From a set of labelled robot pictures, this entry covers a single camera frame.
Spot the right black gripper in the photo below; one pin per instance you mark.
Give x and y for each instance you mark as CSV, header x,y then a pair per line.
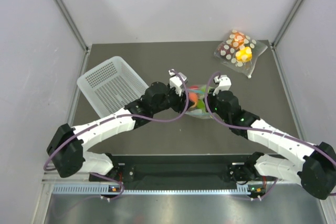
x,y
210,98

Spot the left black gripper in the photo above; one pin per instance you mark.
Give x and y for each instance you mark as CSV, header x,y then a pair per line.
x,y
180,106

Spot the green fake pear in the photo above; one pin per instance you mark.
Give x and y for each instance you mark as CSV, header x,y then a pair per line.
x,y
201,105

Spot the clear blue zip top bag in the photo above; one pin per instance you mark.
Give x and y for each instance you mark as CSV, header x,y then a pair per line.
x,y
194,112

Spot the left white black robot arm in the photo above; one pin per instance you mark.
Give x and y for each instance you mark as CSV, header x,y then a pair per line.
x,y
69,148

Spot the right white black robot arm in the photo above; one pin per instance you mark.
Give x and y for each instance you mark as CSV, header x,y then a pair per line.
x,y
308,165

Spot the dark red fake fruit dotted bag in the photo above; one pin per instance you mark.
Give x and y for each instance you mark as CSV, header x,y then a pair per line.
x,y
223,49

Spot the yellow fake fruit in dotted bag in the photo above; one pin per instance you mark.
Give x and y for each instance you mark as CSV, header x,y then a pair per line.
x,y
244,55

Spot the clear polka dot bag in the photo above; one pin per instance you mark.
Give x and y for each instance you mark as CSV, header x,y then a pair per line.
x,y
246,68

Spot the orange fake fruit in dotted bag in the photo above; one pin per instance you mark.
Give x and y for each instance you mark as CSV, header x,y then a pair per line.
x,y
236,39

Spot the white perforated plastic basket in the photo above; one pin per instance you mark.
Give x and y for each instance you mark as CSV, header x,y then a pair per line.
x,y
111,85

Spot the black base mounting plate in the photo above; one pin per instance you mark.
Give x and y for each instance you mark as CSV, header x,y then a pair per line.
x,y
182,172

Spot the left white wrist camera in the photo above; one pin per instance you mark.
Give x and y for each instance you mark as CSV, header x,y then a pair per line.
x,y
176,82

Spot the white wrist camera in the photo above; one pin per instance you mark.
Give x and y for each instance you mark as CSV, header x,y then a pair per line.
x,y
223,83
176,82

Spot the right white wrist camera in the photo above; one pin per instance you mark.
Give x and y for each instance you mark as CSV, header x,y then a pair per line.
x,y
223,83

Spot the left aluminium frame post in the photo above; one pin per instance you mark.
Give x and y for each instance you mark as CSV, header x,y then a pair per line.
x,y
71,24

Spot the aluminium frame post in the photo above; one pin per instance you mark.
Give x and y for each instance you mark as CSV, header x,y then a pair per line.
x,y
71,24
287,22

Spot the right aluminium frame post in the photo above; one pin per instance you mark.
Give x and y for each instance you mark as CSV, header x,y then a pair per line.
x,y
287,22

